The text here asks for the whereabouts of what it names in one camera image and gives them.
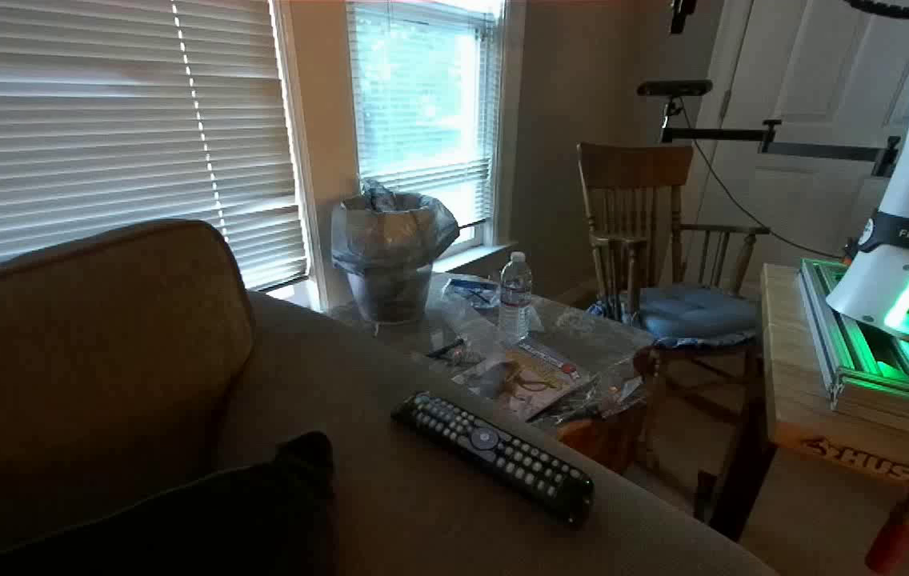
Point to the metal bin with plastic liner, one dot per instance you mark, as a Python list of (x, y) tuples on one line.
[(385, 246)]

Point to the blue white booklet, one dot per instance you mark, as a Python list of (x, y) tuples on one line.
[(478, 293)]

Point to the clear plastic water bottle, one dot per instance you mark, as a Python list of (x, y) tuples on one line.
[(513, 300)]

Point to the crumpled clear plastic wrapper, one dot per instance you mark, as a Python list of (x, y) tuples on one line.
[(596, 344)]

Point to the black remote control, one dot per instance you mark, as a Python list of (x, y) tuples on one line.
[(505, 457)]

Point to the right window blinds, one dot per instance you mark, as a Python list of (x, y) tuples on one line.
[(424, 77)]

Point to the window blinds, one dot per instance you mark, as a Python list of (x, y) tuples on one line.
[(138, 110), (424, 77)]

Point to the blue seat cushion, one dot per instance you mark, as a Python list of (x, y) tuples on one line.
[(688, 314)]

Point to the wooden chair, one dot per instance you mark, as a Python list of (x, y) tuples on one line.
[(637, 237)]

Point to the dark throw pillow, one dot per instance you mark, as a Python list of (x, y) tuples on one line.
[(261, 520)]

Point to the husky workbench table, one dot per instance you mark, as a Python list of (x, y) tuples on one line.
[(789, 414)]

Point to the brown fabric couch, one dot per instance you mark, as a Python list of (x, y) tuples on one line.
[(137, 362)]

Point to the left window blinds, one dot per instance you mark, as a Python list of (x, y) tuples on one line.
[(138, 110)]

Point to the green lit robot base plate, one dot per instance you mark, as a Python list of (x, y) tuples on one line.
[(851, 352)]

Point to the camera on tripod arm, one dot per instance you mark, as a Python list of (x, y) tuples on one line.
[(675, 125)]

